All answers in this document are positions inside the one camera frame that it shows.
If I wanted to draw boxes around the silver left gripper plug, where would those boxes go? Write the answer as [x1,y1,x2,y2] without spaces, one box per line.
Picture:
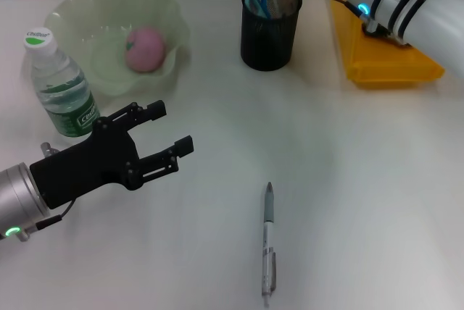
[40,142,62,158]

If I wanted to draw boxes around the translucent green fruit plate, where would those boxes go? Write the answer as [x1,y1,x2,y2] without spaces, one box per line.
[45,0,191,99]

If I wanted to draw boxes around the black mesh pen holder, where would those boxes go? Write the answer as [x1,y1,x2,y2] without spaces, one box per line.
[240,0,303,71]

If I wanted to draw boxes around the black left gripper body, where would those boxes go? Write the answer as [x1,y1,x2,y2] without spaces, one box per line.
[29,116,141,210]

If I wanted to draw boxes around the grey white pen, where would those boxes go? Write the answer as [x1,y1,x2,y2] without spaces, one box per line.
[259,181,278,307]

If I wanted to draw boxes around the blue scissors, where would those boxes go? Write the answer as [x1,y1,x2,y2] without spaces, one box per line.
[245,0,272,20]

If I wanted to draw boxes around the pink toy peach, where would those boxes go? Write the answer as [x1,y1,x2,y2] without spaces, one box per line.
[125,26,167,72]

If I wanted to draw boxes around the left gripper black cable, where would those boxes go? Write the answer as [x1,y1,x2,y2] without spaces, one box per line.
[17,199,77,243]

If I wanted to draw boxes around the yellow plastic bin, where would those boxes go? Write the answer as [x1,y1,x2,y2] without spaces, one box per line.
[330,0,455,89]

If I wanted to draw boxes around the clear green-label water bottle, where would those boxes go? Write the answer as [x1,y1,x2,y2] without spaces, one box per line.
[23,26,104,141]

